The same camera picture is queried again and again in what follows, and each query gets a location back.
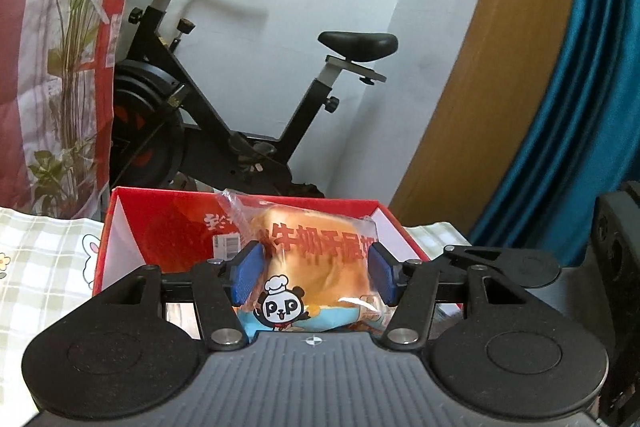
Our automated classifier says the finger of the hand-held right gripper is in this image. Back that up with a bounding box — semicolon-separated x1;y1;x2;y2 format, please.
444;245;523;270

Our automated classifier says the printed pink backdrop cloth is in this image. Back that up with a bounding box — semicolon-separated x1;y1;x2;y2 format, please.
0;0;151;220

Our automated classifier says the blue curtain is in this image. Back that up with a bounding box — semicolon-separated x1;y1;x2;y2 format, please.
467;0;640;268

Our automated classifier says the yellow wooden door panel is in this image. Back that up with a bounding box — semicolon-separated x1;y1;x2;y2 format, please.
390;0;596;238

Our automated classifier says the green checked bunny tablecloth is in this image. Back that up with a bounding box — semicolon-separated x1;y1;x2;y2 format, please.
0;206;471;413

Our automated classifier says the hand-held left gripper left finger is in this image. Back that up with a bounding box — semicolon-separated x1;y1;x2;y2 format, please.
102;241;266;352

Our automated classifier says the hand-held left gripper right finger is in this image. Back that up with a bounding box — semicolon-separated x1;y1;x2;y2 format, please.
367;241;533;352

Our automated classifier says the black exercise bike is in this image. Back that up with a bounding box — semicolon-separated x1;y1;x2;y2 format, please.
111;0;399;198

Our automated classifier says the red strawberry print cardboard box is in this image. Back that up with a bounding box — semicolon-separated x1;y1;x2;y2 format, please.
91;187;463;323

